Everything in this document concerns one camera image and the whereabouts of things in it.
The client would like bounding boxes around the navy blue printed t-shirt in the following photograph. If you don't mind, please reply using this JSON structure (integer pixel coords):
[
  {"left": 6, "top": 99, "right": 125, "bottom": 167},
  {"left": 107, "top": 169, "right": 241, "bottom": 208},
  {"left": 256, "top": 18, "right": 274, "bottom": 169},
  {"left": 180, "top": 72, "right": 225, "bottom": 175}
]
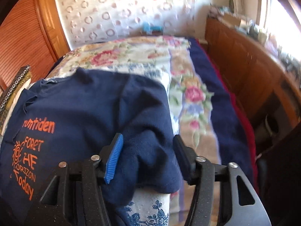
[{"left": 1, "top": 68, "right": 182, "bottom": 223}]

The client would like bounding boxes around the navy blue blanket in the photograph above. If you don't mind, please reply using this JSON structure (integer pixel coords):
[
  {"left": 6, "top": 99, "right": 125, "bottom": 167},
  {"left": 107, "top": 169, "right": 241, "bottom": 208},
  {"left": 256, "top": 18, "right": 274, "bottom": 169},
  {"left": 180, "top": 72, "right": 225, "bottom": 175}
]
[{"left": 188, "top": 38, "right": 254, "bottom": 185}]

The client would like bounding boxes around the blue floral white sheet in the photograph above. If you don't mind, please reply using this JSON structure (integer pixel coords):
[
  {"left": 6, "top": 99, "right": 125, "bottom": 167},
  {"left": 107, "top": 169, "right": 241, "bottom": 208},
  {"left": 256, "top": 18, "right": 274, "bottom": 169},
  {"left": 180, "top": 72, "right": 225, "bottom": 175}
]
[{"left": 125, "top": 188, "right": 170, "bottom": 226}]

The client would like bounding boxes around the red blanket edge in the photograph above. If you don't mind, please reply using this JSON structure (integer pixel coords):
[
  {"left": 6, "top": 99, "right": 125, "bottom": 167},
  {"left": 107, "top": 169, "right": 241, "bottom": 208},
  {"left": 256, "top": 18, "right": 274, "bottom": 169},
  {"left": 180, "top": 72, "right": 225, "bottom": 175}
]
[{"left": 212, "top": 63, "right": 259, "bottom": 193}]

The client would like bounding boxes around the wooden sideboard cabinet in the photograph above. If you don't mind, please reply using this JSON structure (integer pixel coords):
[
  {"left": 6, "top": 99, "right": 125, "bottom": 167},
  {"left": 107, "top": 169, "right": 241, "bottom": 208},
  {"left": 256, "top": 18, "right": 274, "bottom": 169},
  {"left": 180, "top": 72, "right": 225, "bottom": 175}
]
[{"left": 205, "top": 17, "right": 300, "bottom": 153}]

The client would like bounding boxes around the dark patterned folded cloth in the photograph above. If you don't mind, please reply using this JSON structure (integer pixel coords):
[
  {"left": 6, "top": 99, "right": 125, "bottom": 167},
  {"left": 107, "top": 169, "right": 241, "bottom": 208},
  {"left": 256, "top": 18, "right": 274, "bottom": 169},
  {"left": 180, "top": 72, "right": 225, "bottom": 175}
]
[{"left": 1, "top": 65, "right": 32, "bottom": 136}]

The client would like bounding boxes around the floral bedspread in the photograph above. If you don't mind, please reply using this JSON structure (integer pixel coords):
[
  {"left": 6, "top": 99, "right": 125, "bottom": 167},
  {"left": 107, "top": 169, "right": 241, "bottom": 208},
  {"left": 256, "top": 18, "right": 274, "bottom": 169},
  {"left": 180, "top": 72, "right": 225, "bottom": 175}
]
[{"left": 49, "top": 36, "right": 221, "bottom": 225}]

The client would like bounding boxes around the wooden louvered wardrobe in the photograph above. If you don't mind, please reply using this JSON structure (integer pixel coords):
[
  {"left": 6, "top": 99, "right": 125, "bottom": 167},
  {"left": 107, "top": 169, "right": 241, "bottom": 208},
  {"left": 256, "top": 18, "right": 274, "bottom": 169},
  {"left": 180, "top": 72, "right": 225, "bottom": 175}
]
[{"left": 1, "top": 0, "right": 70, "bottom": 91}]

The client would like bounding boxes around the light blue box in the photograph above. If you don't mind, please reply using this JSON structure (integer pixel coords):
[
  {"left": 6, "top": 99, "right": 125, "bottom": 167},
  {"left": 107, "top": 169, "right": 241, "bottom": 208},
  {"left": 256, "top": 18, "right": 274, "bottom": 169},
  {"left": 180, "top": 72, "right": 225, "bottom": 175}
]
[{"left": 141, "top": 22, "right": 163, "bottom": 35}]

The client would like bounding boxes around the cardboard box on sideboard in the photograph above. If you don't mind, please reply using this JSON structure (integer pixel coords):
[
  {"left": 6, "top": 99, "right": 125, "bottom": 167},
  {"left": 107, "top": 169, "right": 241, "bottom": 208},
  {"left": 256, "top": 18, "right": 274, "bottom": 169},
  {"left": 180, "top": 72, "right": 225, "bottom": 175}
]
[{"left": 222, "top": 13, "right": 242, "bottom": 27}]

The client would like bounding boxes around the white circle-patterned curtain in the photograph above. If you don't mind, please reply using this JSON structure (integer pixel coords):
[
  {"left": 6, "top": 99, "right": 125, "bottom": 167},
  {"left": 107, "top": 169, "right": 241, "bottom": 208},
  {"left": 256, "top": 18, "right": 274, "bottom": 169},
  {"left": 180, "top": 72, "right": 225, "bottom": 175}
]
[{"left": 55, "top": 0, "right": 210, "bottom": 49}]

